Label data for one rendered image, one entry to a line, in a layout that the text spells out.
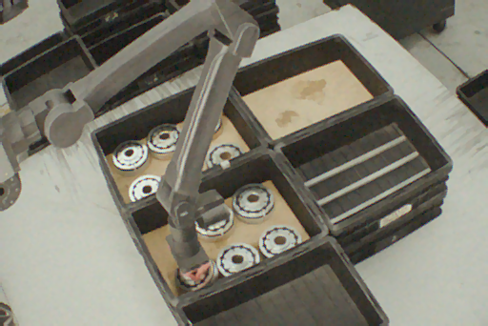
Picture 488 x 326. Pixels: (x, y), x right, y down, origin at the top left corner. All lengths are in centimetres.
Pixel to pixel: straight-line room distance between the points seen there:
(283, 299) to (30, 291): 74
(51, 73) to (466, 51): 209
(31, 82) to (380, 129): 152
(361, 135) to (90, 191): 80
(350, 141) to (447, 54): 171
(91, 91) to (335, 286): 78
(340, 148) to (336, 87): 23
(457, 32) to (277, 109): 190
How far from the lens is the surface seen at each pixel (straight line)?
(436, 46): 363
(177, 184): 145
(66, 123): 126
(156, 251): 180
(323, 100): 208
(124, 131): 200
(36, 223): 213
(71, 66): 291
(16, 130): 125
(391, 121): 203
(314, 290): 171
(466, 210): 203
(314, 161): 193
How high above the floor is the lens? 231
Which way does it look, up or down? 50 degrees down
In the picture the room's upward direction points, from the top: 7 degrees counter-clockwise
